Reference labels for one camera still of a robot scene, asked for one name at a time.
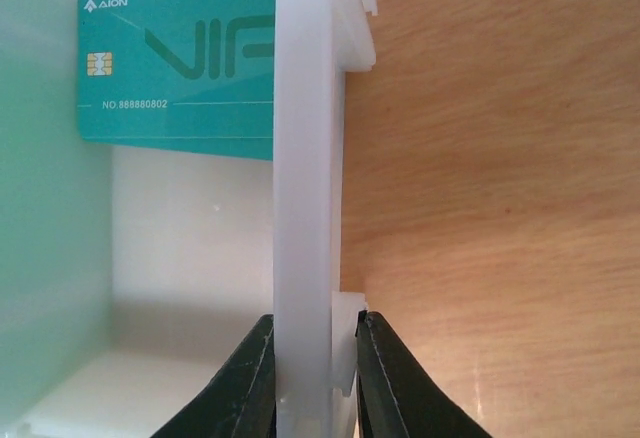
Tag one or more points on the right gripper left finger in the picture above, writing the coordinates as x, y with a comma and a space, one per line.
239, 401

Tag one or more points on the white translucent bin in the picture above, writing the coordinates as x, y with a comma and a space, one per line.
129, 275

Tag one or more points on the teal VIP card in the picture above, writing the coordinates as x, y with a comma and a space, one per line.
181, 75

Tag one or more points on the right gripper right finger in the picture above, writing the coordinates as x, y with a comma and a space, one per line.
395, 395

